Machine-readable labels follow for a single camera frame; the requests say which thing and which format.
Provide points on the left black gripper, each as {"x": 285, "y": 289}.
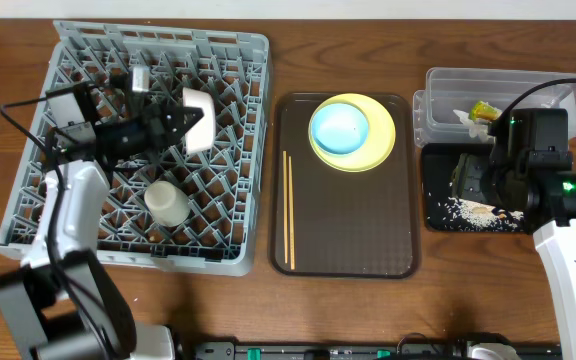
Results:
{"x": 153, "y": 126}

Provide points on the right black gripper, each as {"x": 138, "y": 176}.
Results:
{"x": 466, "y": 177}

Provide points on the white pink-rimmed bowl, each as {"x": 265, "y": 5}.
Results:
{"x": 201, "y": 135}

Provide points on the rice food scraps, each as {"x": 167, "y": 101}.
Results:
{"x": 449, "y": 214}

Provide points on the clear plastic wrap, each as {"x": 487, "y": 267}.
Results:
{"x": 477, "y": 127}

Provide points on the green orange snack wrapper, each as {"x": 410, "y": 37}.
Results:
{"x": 483, "y": 111}

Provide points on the white cup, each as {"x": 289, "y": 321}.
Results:
{"x": 168, "y": 205}

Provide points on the light blue bowl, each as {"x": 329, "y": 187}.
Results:
{"x": 339, "y": 128}

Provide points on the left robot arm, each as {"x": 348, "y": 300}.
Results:
{"x": 61, "y": 303}

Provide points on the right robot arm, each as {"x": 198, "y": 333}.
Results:
{"x": 530, "y": 170}

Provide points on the black rectangular waste tray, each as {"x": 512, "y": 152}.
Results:
{"x": 438, "y": 160}

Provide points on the clear plastic waste bin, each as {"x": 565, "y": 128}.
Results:
{"x": 461, "y": 88}

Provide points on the grey plastic dishwasher rack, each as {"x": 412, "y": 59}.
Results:
{"x": 222, "y": 183}

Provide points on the yellow round plate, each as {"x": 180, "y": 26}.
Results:
{"x": 380, "y": 140}

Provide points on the wooden chopstick left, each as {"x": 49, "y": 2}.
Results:
{"x": 285, "y": 206}

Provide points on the wooden chopstick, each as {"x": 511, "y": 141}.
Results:
{"x": 291, "y": 214}
{"x": 285, "y": 206}

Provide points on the dark brown serving tray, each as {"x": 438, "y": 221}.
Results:
{"x": 347, "y": 224}

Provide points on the wooden chopstick right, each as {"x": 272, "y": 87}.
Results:
{"x": 291, "y": 214}

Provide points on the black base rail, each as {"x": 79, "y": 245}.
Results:
{"x": 461, "y": 351}

